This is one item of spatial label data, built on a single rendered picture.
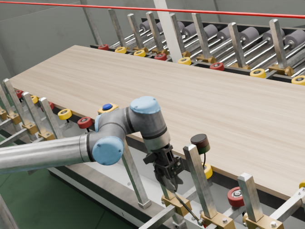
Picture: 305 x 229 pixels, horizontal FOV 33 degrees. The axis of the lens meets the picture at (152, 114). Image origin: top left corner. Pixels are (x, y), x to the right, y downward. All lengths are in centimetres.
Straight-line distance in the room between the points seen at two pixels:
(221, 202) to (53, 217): 193
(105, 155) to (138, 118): 18
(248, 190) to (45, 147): 64
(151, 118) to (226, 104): 97
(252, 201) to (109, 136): 49
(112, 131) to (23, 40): 503
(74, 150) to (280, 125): 103
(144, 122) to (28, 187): 290
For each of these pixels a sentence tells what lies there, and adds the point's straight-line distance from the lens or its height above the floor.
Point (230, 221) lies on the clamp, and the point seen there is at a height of 87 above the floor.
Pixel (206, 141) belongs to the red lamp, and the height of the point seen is 117.
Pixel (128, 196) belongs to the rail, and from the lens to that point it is 251.
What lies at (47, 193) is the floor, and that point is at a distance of 427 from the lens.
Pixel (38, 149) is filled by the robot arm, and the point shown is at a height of 139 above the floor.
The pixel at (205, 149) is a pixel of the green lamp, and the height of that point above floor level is 114.
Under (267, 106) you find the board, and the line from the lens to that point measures 247.
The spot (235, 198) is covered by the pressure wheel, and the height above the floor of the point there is 91.
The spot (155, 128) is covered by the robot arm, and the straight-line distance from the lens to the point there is 168.
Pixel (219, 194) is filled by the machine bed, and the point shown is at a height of 74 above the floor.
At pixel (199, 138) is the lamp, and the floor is 118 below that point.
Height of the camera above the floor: 206
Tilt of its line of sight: 25 degrees down
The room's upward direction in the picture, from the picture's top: 19 degrees counter-clockwise
